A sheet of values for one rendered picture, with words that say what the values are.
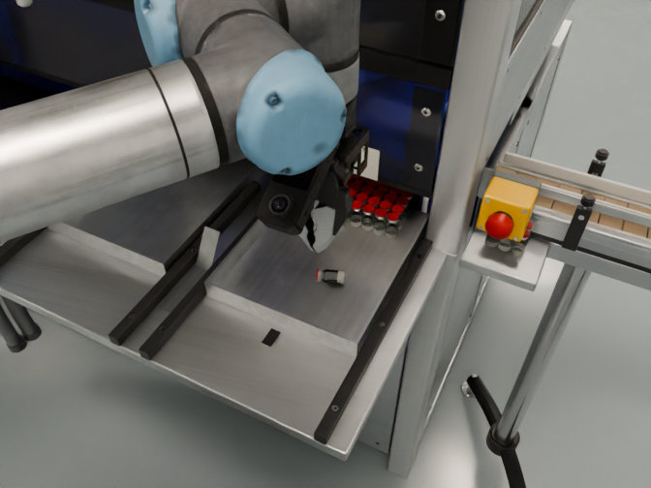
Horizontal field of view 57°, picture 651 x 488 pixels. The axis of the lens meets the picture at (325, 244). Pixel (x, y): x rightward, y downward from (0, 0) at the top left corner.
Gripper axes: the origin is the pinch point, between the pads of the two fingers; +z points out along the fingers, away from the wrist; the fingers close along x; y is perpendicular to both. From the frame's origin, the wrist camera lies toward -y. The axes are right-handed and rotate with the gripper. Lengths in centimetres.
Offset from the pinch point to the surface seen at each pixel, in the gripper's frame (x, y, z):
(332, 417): -7.5, -9.5, 19.7
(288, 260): 12.4, 13.7, 21.5
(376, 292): -3.5, 14.0, 21.5
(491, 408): -27, 51, 97
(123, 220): 43.6, 9.0, 21.4
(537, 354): -31, 42, 57
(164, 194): 42, 18, 21
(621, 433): -62, 68, 110
